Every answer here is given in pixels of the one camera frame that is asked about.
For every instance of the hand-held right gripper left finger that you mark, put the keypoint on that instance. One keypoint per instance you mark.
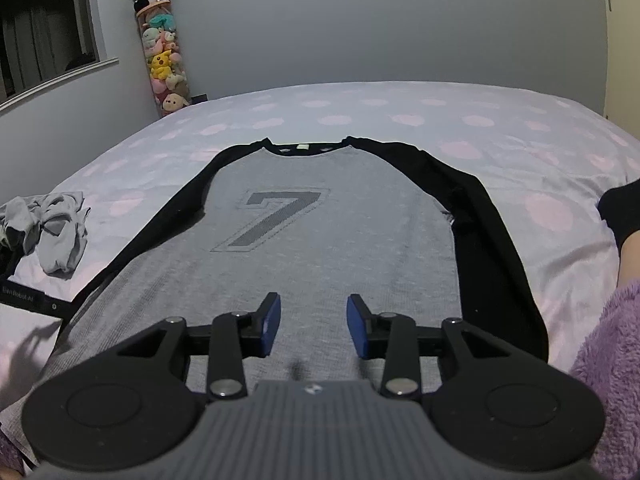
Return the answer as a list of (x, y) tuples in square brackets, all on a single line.
[(270, 322)]

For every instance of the person's bare leg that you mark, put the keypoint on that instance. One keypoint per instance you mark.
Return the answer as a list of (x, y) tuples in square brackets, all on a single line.
[(631, 260)]

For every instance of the purple fluffy garment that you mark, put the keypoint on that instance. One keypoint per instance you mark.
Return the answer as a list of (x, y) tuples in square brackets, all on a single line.
[(610, 370)]

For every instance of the pink polka dot bed sheet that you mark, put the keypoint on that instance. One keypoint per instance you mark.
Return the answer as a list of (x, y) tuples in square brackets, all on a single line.
[(380, 110)]

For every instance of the window with dark frame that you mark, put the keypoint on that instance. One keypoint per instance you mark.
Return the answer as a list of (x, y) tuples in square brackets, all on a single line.
[(87, 10)]

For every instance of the person's black sock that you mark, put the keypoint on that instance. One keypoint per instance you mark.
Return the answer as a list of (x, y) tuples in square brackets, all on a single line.
[(620, 210)]

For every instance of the clear tube of plush toys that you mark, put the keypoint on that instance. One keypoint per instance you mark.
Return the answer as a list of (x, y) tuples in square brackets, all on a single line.
[(164, 60)]

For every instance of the crumpled grey garment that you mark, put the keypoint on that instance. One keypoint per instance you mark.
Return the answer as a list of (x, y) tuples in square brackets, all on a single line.
[(55, 230)]

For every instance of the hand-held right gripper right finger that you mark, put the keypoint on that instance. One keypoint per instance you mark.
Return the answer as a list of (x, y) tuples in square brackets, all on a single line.
[(355, 325)]

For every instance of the dark curtain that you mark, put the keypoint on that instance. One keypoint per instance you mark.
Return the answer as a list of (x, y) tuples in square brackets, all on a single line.
[(35, 45)]

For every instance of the grey shirt with black sleeves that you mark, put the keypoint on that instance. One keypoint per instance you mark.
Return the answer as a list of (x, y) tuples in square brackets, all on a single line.
[(340, 240)]

